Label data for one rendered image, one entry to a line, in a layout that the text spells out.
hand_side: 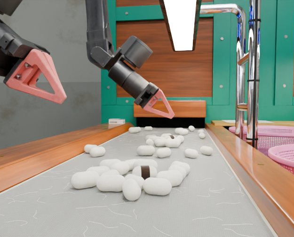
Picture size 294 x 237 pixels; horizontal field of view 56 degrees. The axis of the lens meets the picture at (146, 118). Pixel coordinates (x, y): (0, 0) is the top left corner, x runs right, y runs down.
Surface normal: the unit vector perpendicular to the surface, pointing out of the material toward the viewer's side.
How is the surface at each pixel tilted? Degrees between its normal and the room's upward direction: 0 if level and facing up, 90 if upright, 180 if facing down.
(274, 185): 0
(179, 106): 90
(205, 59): 90
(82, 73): 90
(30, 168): 45
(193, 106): 90
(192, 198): 0
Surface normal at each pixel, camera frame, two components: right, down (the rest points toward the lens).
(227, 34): -0.15, 0.06
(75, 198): 0.00, -1.00
